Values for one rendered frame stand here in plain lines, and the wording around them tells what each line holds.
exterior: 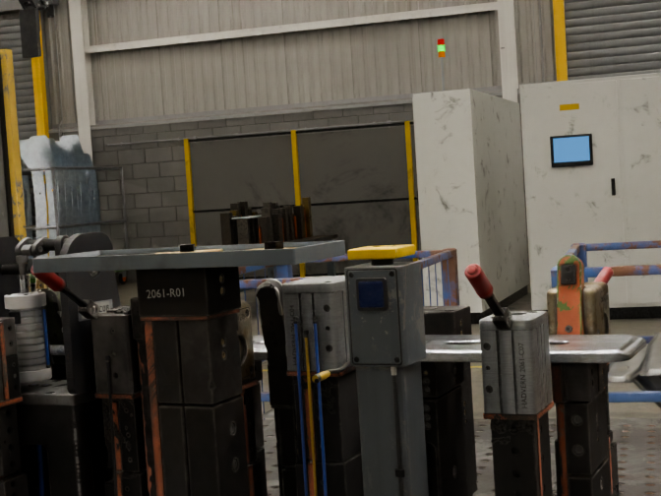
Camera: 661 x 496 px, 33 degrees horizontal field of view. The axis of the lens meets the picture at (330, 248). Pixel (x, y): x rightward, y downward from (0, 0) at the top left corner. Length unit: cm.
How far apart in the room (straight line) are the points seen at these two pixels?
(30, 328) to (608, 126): 811
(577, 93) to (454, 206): 138
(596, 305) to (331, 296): 44
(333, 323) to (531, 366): 26
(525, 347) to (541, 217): 820
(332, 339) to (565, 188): 813
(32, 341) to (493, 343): 69
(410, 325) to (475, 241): 834
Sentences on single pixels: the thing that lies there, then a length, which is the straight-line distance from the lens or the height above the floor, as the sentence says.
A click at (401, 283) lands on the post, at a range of 123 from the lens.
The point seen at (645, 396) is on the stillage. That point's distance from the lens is 349.
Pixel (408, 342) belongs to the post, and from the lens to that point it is 124.
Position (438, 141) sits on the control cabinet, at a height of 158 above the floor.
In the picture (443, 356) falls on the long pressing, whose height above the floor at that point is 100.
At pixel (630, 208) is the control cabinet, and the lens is 951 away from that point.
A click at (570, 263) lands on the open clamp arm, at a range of 169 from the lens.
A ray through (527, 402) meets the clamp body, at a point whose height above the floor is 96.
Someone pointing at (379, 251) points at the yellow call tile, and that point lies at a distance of 124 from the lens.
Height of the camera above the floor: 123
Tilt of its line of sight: 3 degrees down
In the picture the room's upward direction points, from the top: 4 degrees counter-clockwise
